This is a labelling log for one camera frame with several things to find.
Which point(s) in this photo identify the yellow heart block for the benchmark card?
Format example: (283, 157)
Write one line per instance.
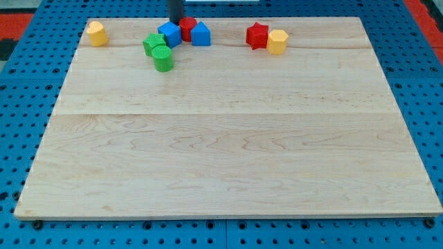
(97, 34)

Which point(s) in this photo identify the yellow hexagon block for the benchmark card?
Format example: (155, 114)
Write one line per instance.
(277, 42)

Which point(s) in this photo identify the green cylinder block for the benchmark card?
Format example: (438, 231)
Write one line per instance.
(162, 56)

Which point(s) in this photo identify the light wooden board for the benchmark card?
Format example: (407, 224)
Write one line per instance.
(228, 133)

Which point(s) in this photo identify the blue cube block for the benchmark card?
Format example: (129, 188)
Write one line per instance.
(172, 34)

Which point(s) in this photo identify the red cylinder block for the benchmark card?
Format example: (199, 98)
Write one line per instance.
(186, 24)

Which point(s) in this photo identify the red star block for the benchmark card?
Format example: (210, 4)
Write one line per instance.
(257, 36)

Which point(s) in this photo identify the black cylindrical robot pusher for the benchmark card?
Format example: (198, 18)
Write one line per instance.
(176, 10)

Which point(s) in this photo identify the green star block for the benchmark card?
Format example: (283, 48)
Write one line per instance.
(153, 40)

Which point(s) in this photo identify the blue triangle block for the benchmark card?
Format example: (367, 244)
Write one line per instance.
(200, 35)

